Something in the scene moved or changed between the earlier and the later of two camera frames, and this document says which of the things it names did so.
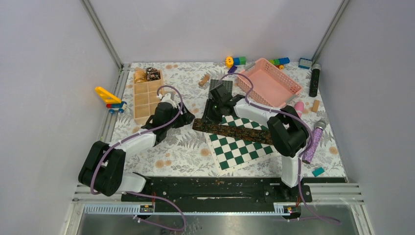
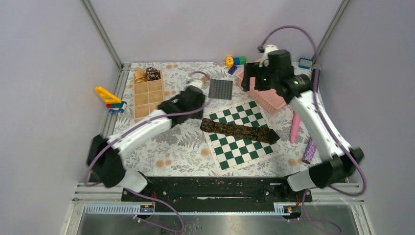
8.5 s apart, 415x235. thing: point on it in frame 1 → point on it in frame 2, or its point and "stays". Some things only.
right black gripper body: (214, 112) → (265, 80)
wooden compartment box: (146, 96) stays
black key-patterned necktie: (249, 133) stays
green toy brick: (242, 60) stays
